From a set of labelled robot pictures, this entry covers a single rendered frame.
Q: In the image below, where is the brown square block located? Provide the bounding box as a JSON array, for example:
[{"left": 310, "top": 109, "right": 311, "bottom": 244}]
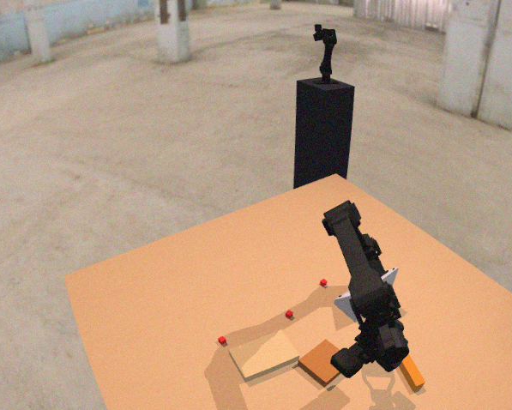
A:
[{"left": 298, "top": 339, "right": 341, "bottom": 388}]

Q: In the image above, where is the tan wooden board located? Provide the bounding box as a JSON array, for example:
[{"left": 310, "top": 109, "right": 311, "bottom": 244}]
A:
[{"left": 228, "top": 330, "right": 300, "bottom": 383}]

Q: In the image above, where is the orange rectangular bar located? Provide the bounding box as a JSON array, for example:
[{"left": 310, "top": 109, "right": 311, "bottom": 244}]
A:
[{"left": 399, "top": 354, "right": 425, "bottom": 391}]

